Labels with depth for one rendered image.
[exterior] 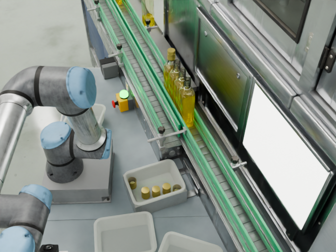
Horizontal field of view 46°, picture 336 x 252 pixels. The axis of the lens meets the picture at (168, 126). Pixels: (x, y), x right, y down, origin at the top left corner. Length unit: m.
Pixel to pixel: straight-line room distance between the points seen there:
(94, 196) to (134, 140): 0.37
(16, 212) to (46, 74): 0.40
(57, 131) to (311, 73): 0.91
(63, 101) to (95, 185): 0.58
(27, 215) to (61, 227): 0.77
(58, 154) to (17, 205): 0.63
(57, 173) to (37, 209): 0.72
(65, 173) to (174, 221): 0.47
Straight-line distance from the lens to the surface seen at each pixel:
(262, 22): 1.35
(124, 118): 2.00
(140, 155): 1.84
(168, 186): 1.66
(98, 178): 1.66
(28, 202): 0.94
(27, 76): 1.17
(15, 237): 0.88
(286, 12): 1.24
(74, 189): 1.64
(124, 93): 1.98
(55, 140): 1.51
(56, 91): 1.14
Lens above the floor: 2.18
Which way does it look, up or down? 47 degrees down
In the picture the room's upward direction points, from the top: straight up
